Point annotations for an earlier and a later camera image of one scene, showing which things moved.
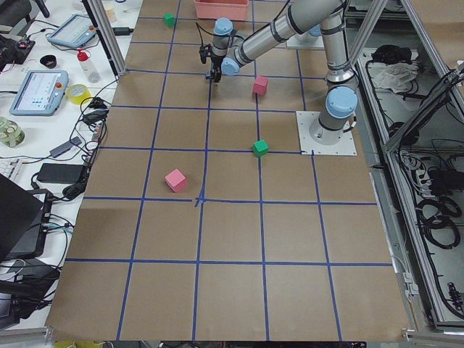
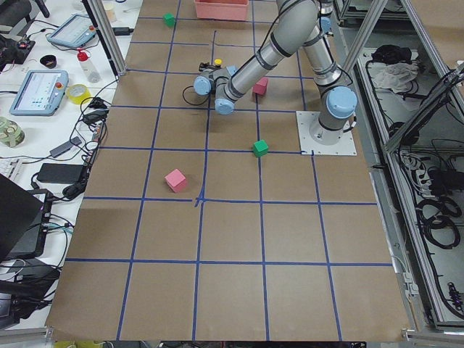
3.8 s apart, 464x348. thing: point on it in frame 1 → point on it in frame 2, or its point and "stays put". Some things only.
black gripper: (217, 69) → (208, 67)
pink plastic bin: (214, 9) stays put
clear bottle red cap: (92, 74) stays put
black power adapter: (60, 173) stays put
